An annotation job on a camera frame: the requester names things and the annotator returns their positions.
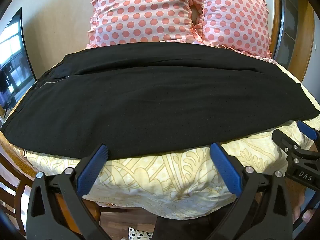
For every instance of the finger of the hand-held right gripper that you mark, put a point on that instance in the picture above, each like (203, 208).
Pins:
(306, 130)
(282, 140)

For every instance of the yellow patterned bed sheet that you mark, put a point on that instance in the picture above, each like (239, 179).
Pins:
(162, 180)

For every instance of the pink polka dot pillow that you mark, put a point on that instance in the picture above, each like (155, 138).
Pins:
(232, 17)
(140, 12)

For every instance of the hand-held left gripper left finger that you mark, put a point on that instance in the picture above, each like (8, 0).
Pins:
(92, 170)

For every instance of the white spotted cushion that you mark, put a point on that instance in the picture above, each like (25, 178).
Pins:
(140, 233)

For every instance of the black pants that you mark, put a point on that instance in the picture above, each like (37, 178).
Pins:
(160, 105)

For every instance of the brown wooden chair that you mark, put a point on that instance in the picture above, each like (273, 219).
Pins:
(15, 195)

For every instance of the dark cloth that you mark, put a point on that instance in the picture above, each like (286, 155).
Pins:
(190, 226)

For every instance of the person's right hand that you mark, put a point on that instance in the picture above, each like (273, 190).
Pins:
(306, 216)

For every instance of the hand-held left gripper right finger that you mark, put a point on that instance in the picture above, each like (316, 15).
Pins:
(225, 167)

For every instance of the wall mirror dark frame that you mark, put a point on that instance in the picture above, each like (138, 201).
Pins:
(12, 55)

